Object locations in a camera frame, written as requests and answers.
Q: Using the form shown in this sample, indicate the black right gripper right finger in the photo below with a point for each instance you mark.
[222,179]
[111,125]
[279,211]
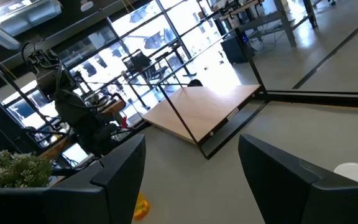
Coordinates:
[278,186]

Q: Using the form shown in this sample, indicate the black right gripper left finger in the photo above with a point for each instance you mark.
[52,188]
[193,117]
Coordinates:
[117,186]

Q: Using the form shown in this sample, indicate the orange pill bottle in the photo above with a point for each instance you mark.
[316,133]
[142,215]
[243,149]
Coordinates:
[141,209]

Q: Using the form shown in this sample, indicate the pink pill bottle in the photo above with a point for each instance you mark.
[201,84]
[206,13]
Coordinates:
[354,172]

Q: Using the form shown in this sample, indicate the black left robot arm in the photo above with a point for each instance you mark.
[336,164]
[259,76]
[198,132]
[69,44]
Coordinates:
[82,121]

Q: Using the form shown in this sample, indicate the open laptop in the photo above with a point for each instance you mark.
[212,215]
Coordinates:
[75,154]

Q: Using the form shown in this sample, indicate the green potted plant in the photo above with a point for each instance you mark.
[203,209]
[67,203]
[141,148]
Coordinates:
[14,169]

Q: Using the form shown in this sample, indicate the black computer tower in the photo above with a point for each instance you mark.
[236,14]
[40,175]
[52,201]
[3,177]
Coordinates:
[233,49]

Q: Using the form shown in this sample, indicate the grey metal workbench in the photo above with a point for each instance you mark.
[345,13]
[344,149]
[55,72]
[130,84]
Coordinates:
[284,25]

